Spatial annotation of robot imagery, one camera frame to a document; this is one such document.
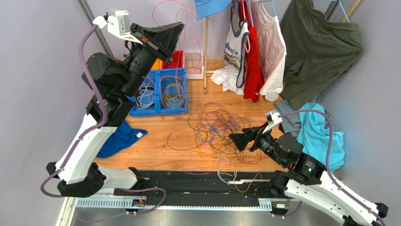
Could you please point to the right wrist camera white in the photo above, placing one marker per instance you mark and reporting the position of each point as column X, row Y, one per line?
column 273, row 119

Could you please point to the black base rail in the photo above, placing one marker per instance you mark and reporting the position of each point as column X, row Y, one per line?
column 203, row 189

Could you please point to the pink tank top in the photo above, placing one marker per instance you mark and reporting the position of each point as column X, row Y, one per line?
column 271, row 50

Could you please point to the cyan cloth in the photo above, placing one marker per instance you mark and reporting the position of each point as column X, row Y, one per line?
column 314, row 136

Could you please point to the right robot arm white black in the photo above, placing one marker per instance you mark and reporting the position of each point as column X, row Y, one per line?
column 307, row 180

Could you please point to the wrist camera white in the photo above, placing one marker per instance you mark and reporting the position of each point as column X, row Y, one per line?
column 273, row 119
column 117, row 22

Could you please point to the blue double bin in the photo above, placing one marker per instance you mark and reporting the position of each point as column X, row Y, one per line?
column 164, row 92

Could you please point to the blue bucket hat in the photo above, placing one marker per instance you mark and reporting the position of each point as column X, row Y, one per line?
column 206, row 8

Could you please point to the yellow small bin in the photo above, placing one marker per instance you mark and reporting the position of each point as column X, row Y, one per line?
column 158, row 64

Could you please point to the grey cloth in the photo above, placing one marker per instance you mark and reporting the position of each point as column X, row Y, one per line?
column 292, row 124

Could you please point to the white printed shirt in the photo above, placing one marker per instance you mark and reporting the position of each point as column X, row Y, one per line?
column 232, row 76

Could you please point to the metal corner post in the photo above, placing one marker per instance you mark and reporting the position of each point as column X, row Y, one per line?
column 87, row 11

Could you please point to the red garment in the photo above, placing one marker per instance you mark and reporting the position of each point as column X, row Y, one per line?
column 253, row 76

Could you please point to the red small bin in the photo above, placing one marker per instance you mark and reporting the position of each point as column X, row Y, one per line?
column 177, row 61

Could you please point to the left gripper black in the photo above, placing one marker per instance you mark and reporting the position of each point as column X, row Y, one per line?
column 166, row 36

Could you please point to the olive green shirt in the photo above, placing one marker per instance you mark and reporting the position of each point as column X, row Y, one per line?
column 318, row 51

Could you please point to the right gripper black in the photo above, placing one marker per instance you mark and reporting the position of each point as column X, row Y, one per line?
column 255, row 140

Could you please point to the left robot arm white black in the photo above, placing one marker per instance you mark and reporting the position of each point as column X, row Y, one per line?
column 113, row 83

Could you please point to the wooden rack pole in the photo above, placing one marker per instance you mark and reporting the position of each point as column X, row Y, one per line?
column 205, row 91

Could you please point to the blue cloth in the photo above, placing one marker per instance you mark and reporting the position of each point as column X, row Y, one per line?
column 124, row 137

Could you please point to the white small bin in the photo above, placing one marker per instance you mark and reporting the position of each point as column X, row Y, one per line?
column 193, row 62

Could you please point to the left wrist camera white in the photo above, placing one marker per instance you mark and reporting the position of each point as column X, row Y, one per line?
column 117, row 22

